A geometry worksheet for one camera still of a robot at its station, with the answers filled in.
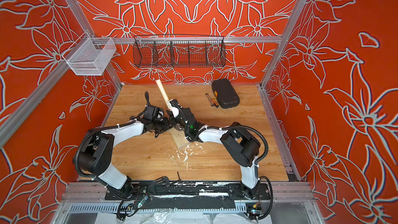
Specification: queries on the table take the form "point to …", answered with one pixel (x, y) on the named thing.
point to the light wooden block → (179, 138)
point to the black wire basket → (180, 51)
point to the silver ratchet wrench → (210, 99)
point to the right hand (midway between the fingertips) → (168, 105)
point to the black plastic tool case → (226, 96)
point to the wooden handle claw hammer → (167, 100)
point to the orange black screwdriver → (214, 102)
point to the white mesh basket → (89, 56)
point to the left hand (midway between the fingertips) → (174, 125)
